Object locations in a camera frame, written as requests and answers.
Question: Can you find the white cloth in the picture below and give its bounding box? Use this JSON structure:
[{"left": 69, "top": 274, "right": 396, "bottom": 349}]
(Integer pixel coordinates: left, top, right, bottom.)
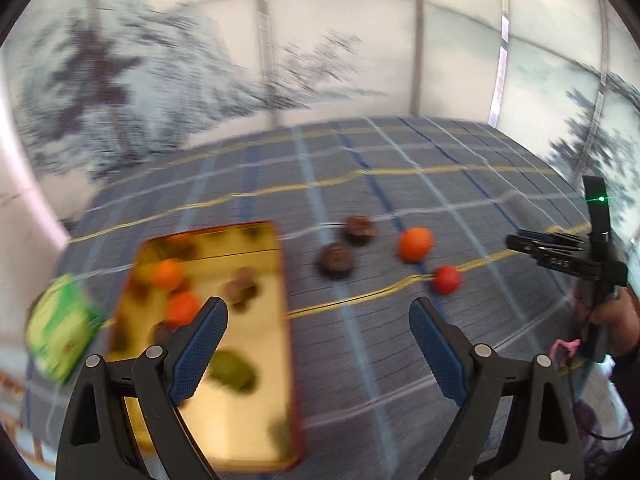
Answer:
[{"left": 575, "top": 360, "right": 632, "bottom": 441}]

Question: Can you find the red tomato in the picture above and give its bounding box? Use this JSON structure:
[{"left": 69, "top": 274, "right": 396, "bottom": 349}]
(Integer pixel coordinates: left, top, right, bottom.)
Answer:
[{"left": 432, "top": 266, "right": 463, "bottom": 295}]

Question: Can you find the black cable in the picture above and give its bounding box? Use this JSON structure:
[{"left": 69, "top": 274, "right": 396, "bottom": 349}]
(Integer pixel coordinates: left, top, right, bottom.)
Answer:
[{"left": 582, "top": 422, "right": 635, "bottom": 442}]

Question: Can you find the grey plaid cloth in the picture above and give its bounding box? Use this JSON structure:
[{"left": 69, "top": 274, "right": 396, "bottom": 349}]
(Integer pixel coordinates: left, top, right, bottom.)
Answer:
[{"left": 20, "top": 116, "right": 623, "bottom": 480}]

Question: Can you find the large orange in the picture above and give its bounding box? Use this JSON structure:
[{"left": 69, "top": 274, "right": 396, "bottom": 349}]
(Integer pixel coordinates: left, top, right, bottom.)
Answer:
[{"left": 397, "top": 227, "right": 434, "bottom": 263}]

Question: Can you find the small tangerine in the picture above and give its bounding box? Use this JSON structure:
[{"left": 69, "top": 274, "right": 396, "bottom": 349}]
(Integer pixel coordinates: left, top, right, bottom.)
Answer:
[
  {"left": 167, "top": 291, "right": 203, "bottom": 326},
  {"left": 150, "top": 259, "right": 185, "bottom": 292}
]

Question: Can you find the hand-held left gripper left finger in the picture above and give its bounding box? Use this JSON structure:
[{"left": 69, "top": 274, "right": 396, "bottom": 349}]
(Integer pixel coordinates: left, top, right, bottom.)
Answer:
[{"left": 56, "top": 296, "right": 229, "bottom": 480}]

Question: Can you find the green snack packet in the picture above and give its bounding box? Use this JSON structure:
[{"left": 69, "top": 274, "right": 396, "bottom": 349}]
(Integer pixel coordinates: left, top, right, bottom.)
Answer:
[{"left": 25, "top": 274, "right": 106, "bottom": 386}]

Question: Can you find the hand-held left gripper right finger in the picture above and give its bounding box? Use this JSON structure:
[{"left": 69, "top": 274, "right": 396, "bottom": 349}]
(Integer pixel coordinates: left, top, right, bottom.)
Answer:
[{"left": 408, "top": 296, "right": 586, "bottom": 480}]

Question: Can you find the person's right hand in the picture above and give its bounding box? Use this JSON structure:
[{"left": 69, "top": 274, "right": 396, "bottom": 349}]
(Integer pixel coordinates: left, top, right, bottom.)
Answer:
[{"left": 572, "top": 285, "right": 640, "bottom": 359}]

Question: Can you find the red and gold tin box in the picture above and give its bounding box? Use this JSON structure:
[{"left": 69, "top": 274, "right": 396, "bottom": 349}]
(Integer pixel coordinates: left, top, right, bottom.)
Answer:
[{"left": 107, "top": 220, "right": 307, "bottom": 472}]

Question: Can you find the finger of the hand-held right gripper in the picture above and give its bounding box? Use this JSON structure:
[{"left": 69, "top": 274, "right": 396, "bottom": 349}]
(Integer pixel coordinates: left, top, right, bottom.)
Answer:
[
  {"left": 506, "top": 230, "right": 596, "bottom": 274},
  {"left": 545, "top": 224, "right": 593, "bottom": 237}
]

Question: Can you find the light brown longan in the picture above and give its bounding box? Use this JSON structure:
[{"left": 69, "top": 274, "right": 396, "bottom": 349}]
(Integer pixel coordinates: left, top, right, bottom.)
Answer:
[{"left": 223, "top": 281, "right": 258, "bottom": 307}]

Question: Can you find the pink strap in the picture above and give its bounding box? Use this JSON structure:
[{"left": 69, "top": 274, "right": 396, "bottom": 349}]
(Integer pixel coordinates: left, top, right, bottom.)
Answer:
[{"left": 550, "top": 338, "right": 582, "bottom": 361}]

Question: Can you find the brown chocolate muffin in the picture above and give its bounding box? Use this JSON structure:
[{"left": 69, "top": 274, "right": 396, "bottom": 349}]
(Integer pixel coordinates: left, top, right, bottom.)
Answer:
[
  {"left": 341, "top": 215, "right": 378, "bottom": 246},
  {"left": 317, "top": 242, "right": 356, "bottom": 278}
]

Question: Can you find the green round fruit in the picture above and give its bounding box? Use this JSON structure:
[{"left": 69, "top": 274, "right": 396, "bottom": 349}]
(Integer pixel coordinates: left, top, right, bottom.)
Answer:
[{"left": 207, "top": 352, "right": 259, "bottom": 392}]

